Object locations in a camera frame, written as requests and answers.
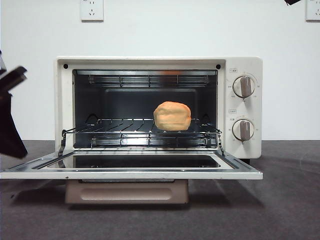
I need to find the white wall power socket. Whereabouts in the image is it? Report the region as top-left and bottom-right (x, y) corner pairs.
(80, 0), (105, 22)
(305, 0), (320, 23)

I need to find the metal wire oven rack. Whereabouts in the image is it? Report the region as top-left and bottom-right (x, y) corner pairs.
(61, 117), (223, 157)

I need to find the white oven temperature knob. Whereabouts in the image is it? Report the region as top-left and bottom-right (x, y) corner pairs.
(232, 75), (256, 99)

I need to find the white Toshiba toaster oven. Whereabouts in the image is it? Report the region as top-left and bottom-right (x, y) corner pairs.
(54, 56), (264, 166)

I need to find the glass oven door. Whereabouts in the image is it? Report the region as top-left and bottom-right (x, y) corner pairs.
(0, 149), (264, 205)

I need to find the round golden bread roll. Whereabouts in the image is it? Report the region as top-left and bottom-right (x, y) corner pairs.
(153, 100), (192, 132)

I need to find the white oven timer knob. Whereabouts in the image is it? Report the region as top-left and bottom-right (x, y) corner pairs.
(231, 119), (255, 142)

